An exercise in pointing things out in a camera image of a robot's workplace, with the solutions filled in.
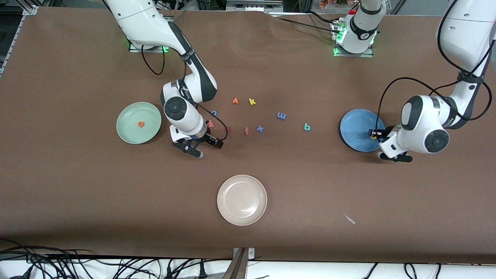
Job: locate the blue plate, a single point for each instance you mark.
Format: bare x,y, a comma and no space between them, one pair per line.
354,130

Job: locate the blue foam letter m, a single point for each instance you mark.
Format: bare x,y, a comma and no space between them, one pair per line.
281,116

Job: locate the orange background clutter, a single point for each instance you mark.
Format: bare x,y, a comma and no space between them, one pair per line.
333,3

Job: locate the green plate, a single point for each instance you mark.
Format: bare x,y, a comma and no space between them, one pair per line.
131,135

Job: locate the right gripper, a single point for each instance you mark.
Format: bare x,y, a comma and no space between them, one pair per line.
209,140

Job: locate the aluminium frame post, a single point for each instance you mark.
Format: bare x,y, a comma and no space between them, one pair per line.
30,8

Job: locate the white tape scrap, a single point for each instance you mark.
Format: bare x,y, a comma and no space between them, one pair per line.
350,219

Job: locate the aluminium profile bracket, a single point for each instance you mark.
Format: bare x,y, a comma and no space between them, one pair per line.
240,267

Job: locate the beige plate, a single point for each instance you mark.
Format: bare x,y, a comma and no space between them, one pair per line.
242,200

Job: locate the aluminium table edge rail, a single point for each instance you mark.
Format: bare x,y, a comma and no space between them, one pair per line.
12,42

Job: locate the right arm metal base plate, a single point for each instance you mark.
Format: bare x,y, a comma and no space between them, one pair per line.
149,50

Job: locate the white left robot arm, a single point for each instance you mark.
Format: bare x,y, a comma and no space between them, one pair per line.
418,116

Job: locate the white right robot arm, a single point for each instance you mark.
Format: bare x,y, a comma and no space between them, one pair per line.
143,19

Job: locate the grey electronics box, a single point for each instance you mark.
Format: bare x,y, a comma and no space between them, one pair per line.
254,6

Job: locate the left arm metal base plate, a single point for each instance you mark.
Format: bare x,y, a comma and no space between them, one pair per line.
364,55

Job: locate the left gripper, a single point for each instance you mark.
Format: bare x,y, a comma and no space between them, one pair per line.
380,133

